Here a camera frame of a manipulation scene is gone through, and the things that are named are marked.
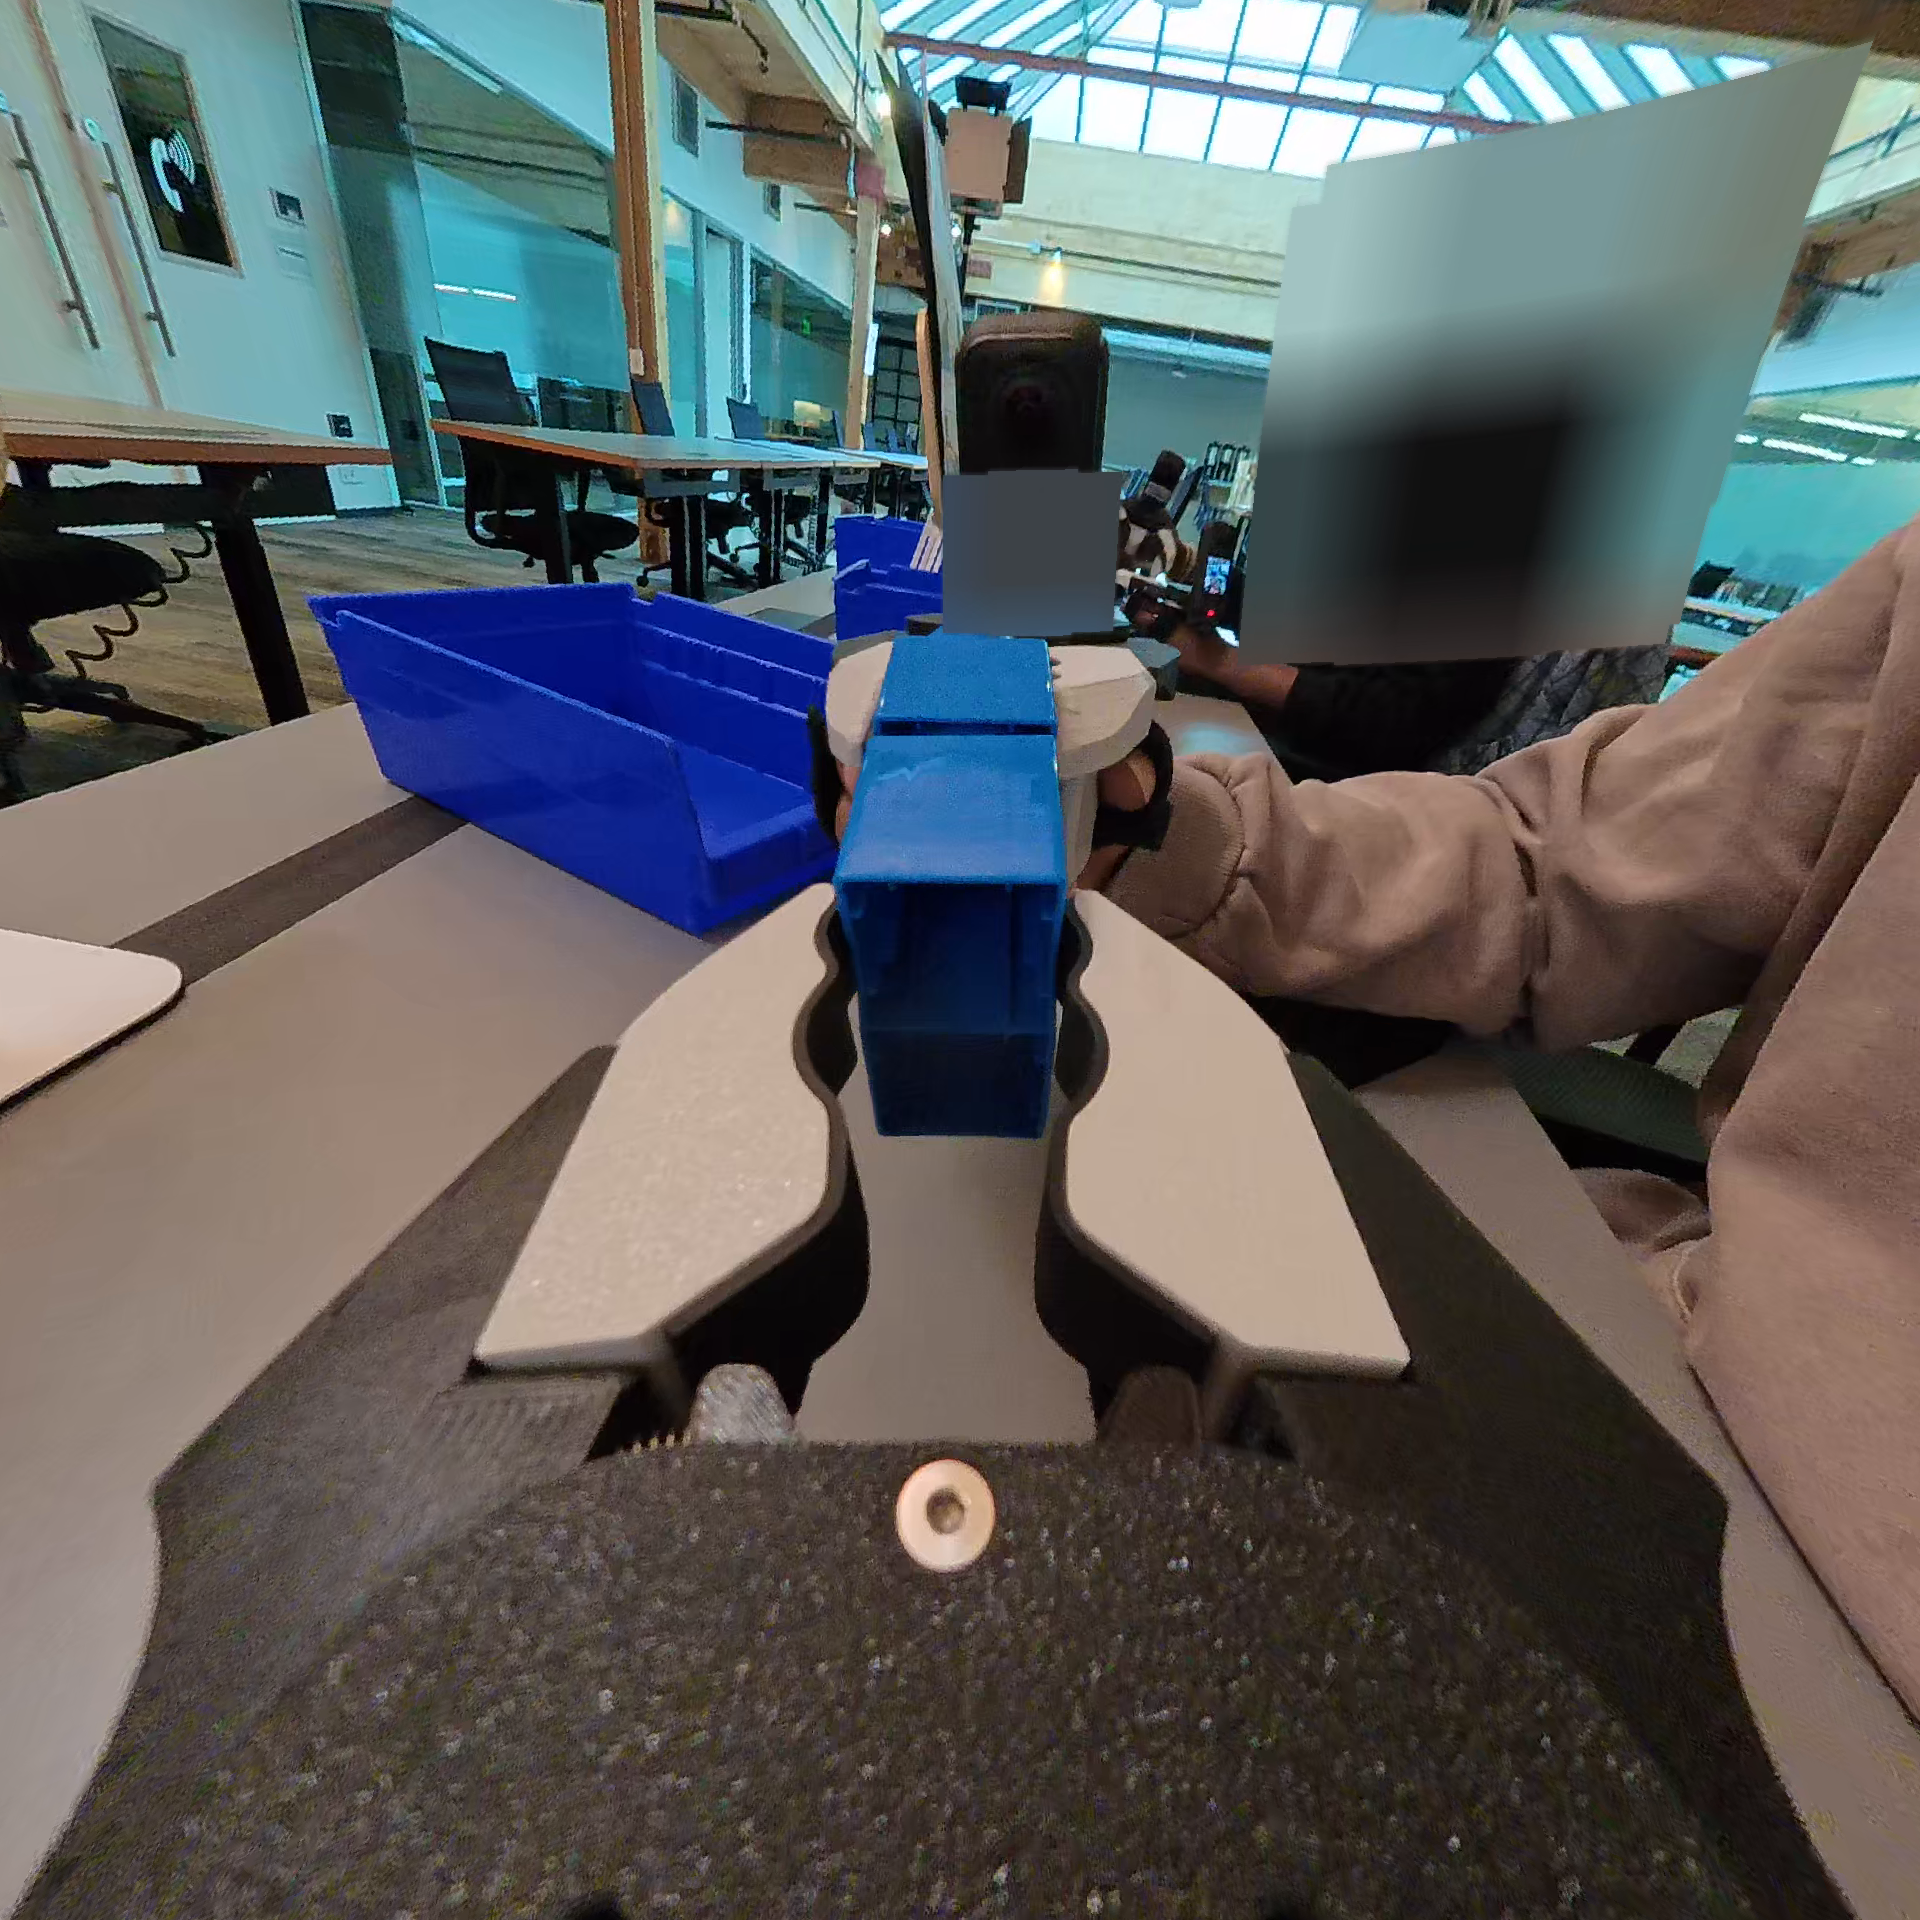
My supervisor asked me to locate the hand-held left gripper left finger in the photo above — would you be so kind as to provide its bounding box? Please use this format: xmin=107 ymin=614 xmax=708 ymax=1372
xmin=469 ymin=882 xmax=873 ymax=1426

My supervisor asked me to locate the long wooden desk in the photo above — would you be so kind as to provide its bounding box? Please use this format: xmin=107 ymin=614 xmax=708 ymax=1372
xmin=433 ymin=417 xmax=933 ymax=601

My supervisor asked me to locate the white sign stand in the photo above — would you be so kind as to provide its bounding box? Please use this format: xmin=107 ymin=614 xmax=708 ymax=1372
xmin=0 ymin=927 xmax=185 ymax=1109

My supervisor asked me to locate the white door with phone sign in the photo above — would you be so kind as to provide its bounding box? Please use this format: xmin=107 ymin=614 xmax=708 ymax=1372
xmin=66 ymin=0 xmax=324 ymax=437
xmin=0 ymin=0 xmax=107 ymax=405

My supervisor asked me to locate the wooden desk with black legs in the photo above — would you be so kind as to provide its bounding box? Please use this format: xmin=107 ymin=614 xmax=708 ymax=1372
xmin=0 ymin=391 xmax=395 ymax=730

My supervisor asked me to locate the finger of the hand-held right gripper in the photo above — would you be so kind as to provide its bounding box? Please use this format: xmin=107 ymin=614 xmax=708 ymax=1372
xmin=825 ymin=642 xmax=890 ymax=782
xmin=1047 ymin=642 xmax=1162 ymax=785

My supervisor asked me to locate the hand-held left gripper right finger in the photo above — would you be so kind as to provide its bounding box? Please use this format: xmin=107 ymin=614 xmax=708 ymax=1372
xmin=1036 ymin=889 xmax=1412 ymax=1426

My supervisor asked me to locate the blue two-stud mega block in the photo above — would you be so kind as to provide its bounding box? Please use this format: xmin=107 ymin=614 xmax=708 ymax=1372
xmin=832 ymin=732 xmax=1069 ymax=1137

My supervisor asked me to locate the blue plastic bin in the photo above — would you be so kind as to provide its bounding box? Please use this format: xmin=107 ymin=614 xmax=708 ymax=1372
xmin=831 ymin=514 xmax=951 ymax=645
xmin=307 ymin=583 xmax=847 ymax=939

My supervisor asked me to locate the blue one-stud mega block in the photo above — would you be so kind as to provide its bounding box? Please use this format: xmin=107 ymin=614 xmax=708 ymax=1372
xmin=873 ymin=634 xmax=1057 ymax=740

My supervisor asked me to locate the person's right forearm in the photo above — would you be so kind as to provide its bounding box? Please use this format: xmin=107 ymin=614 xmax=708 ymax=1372
xmin=1113 ymin=517 xmax=1920 ymax=1051

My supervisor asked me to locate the wooden pillar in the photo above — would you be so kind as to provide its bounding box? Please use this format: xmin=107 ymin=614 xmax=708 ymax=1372
xmin=604 ymin=0 xmax=673 ymax=383

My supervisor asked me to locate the person's right hand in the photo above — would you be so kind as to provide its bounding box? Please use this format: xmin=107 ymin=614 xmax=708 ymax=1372
xmin=1083 ymin=746 xmax=1164 ymax=893

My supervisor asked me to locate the black pole with camera box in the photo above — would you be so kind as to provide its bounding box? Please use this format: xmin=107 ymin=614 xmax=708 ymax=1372
xmin=891 ymin=76 xmax=1039 ymax=483

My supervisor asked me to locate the black office chair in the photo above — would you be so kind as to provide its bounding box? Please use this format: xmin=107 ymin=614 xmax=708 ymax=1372
xmin=0 ymin=487 xmax=220 ymax=797
xmin=423 ymin=335 xmax=642 ymax=589
xmin=626 ymin=375 xmax=759 ymax=589

